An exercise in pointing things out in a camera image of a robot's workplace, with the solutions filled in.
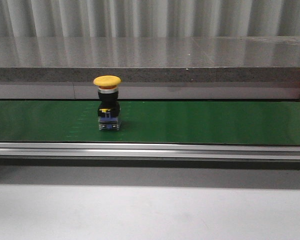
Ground grey granite counter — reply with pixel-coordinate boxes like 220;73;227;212
0;36;300;101

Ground white pleated curtain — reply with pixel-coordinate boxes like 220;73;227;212
0;0;300;37

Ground green conveyor belt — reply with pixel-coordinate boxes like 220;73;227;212
0;100;300;146

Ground aluminium conveyor frame rail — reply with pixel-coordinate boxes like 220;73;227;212
0;142;300;161

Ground yellow push button switch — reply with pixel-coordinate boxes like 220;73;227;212
93;75;122;131

